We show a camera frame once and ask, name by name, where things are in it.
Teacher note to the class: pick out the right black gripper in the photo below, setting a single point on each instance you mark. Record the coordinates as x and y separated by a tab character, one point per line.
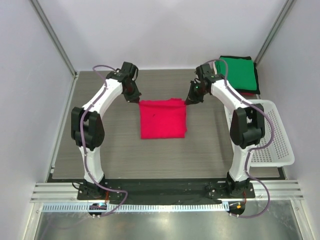
192	98

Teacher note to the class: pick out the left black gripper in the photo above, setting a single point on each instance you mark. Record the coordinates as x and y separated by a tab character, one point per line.
134	98

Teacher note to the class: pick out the pink red t shirt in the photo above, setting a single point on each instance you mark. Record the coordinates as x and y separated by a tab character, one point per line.
163	119

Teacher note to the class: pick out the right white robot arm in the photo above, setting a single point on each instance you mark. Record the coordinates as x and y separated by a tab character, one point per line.
247	126

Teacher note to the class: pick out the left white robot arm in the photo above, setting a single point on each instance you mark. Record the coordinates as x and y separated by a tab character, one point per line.
87	129

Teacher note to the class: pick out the red folded t shirt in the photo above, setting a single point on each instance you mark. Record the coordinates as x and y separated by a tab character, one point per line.
247	94

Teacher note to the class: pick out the black folded t shirt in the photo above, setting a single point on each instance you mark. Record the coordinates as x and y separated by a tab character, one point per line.
257	82

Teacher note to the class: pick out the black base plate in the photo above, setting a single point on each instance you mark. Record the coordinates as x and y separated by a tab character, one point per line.
171	191

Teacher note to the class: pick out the perforated cable duct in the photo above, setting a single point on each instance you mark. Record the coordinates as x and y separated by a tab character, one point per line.
99	207

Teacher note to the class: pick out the aluminium rail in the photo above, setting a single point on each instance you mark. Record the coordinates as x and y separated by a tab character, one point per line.
53	192

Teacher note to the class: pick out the right aluminium frame post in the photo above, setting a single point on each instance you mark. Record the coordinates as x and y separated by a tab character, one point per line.
279	21

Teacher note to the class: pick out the aluminium frame post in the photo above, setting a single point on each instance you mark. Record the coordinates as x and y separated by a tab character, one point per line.
53	36
279	21

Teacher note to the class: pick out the left aluminium frame post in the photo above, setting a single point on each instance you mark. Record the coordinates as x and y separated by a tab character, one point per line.
53	36

